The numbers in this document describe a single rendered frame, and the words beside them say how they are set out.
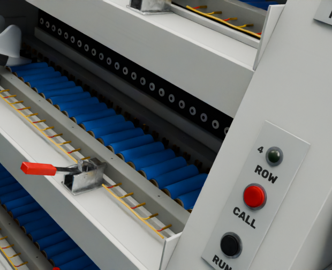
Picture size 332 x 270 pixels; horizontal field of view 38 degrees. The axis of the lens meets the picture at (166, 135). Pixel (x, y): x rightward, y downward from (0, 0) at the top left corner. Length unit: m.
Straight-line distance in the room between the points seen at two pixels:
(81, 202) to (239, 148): 0.20
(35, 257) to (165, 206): 0.27
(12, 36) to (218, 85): 0.41
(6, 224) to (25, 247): 0.06
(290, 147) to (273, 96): 0.04
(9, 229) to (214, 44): 0.44
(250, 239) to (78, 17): 0.31
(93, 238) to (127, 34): 0.21
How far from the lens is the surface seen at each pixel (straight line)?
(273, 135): 0.36
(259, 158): 0.37
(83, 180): 0.53
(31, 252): 0.71
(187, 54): 0.43
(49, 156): 0.59
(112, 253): 0.48
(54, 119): 0.63
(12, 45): 0.75
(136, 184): 0.51
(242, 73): 0.39
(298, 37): 0.37
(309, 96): 0.36
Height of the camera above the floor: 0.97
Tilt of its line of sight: 14 degrees down
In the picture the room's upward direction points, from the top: 23 degrees clockwise
